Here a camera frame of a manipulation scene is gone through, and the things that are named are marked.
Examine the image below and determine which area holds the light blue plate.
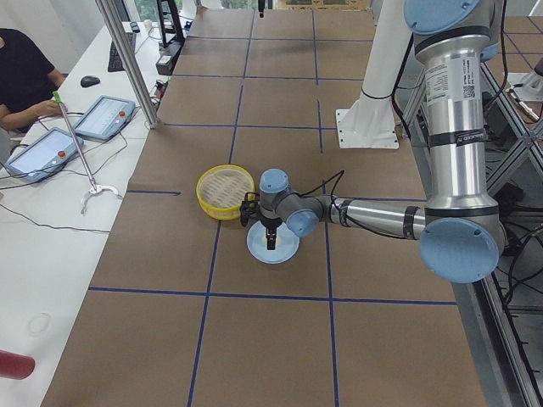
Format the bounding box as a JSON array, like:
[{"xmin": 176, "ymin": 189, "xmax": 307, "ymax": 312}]
[{"xmin": 246, "ymin": 220, "xmax": 301, "ymax": 266}]

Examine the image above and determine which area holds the black computer mouse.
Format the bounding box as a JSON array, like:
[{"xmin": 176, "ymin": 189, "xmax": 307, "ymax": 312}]
[{"xmin": 80, "ymin": 75, "xmax": 101, "ymax": 88}]

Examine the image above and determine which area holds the teach pendant tablet near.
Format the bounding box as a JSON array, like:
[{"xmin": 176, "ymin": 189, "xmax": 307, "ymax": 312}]
[{"xmin": 5, "ymin": 127, "xmax": 77, "ymax": 182}]

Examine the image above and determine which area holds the person in black shirt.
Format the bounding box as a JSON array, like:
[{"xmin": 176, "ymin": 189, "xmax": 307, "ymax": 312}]
[{"xmin": 1, "ymin": 28, "xmax": 65, "ymax": 132}]

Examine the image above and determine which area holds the yellow round steamer basket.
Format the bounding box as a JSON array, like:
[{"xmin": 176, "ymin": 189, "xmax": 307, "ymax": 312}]
[{"xmin": 196, "ymin": 164, "xmax": 255, "ymax": 220}]

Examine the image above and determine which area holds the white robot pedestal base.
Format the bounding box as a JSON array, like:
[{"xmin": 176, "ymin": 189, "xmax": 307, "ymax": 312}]
[{"xmin": 336, "ymin": 0, "xmax": 411, "ymax": 149}]

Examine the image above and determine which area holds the metal reacher grabber stick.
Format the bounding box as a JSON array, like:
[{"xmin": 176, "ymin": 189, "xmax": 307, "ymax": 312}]
[{"xmin": 53, "ymin": 91, "xmax": 123, "ymax": 215}]

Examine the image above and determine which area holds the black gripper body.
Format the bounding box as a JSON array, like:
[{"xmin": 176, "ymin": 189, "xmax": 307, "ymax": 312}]
[{"xmin": 260, "ymin": 216, "xmax": 282, "ymax": 229}]

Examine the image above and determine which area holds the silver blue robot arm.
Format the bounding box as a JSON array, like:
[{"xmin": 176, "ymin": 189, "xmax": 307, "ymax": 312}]
[{"xmin": 257, "ymin": 1, "xmax": 506, "ymax": 283}]

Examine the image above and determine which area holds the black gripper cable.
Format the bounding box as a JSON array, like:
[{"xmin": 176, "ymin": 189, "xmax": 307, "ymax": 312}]
[{"xmin": 296, "ymin": 170, "xmax": 408, "ymax": 238}]

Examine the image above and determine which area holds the silver aluminium frame post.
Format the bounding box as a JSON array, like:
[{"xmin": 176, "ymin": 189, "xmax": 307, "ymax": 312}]
[{"xmin": 95, "ymin": 0, "xmax": 159, "ymax": 129}]

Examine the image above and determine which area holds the black device box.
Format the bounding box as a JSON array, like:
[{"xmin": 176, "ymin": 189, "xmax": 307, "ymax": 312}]
[{"xmin": 155, "ymin": 41, "xmax": 182, "ymax": 76}]

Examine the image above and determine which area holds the red cylinder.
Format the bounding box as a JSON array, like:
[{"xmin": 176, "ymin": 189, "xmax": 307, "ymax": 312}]
[{"xmin": 0, "ymin": 350, "xmax": 36, "ymax": 380}]

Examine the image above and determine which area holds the teach pendant tablet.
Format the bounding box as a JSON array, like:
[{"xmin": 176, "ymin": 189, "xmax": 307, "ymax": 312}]
[
  {"xmin": 74, "ymin": 95, "xmax": 136, "ymax": 141},
  {"xmin": 5, "ymin": 127, "xmax": 77, "ymax": 182}
]

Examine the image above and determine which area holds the black keyboard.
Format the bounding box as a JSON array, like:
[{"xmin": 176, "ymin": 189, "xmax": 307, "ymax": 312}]
[{"xmin": 107, "ymin": 30, "xmax": 137, "ymax": 73}]

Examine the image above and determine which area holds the teach pendant tablet far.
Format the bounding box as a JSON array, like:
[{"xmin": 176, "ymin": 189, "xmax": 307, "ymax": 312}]
[{"xmin": 74, "ymin": 95, "xmax": 136, "ymax": 141}]

